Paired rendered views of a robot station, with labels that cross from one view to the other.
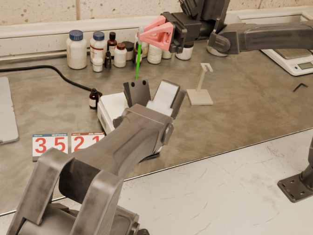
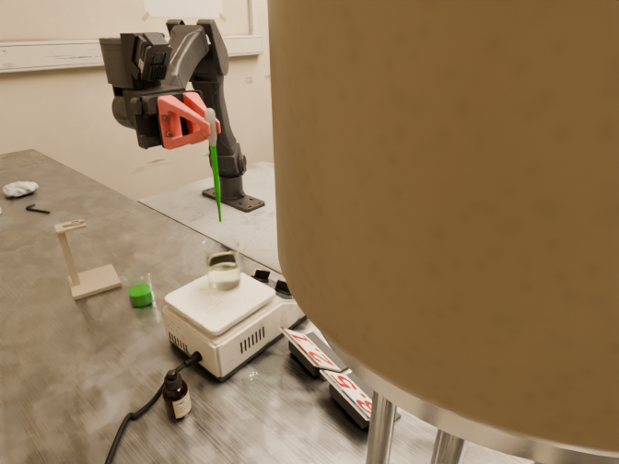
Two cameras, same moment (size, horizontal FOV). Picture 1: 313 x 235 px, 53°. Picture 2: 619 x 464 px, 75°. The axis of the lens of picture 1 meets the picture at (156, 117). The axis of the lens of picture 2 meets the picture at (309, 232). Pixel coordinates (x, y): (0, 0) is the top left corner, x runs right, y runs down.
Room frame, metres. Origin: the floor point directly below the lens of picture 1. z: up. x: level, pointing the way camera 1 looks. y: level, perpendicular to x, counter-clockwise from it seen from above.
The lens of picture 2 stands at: (0.71, 0.60, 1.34)
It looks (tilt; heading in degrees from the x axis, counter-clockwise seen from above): 27 degrees down; 253
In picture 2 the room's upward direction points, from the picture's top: straight up
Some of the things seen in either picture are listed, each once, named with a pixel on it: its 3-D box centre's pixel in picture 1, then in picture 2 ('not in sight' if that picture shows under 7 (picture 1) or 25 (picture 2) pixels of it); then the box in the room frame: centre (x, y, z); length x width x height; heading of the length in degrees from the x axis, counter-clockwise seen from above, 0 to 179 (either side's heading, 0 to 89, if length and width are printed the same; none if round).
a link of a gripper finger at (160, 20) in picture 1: (157, 35); (195, 122); (0.69, 0.04, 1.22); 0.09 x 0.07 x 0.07; 123
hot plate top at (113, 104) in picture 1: (125, 106); (220, 295); (0.69, 0.09, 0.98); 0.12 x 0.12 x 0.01; 32
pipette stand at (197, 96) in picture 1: (203, 83); (86, 253); (0.91, -0.14, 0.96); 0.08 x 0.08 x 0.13; 17
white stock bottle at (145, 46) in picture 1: (141, 42); not in sight; (1.13, 0.11, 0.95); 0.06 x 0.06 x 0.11
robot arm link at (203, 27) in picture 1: (202, 27); (137, 107); (0.77, -0.07, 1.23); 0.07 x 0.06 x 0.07; 123
